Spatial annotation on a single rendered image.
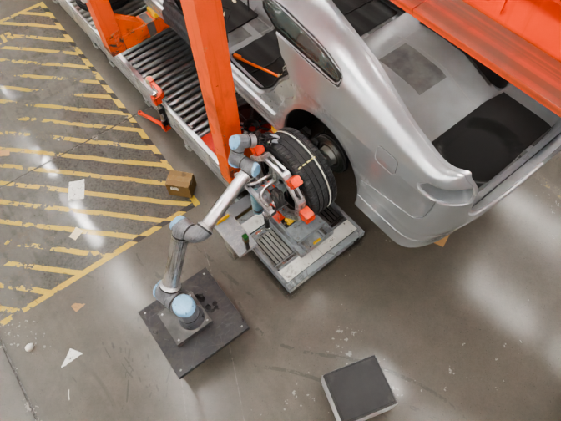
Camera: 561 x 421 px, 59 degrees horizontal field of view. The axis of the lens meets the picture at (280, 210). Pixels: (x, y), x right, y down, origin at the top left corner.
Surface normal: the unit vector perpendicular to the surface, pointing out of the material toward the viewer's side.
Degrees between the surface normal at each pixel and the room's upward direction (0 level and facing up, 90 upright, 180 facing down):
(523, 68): 0
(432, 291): 0
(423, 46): 1
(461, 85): 22
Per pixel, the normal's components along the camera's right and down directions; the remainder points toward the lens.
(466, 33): -0.03, -0.50
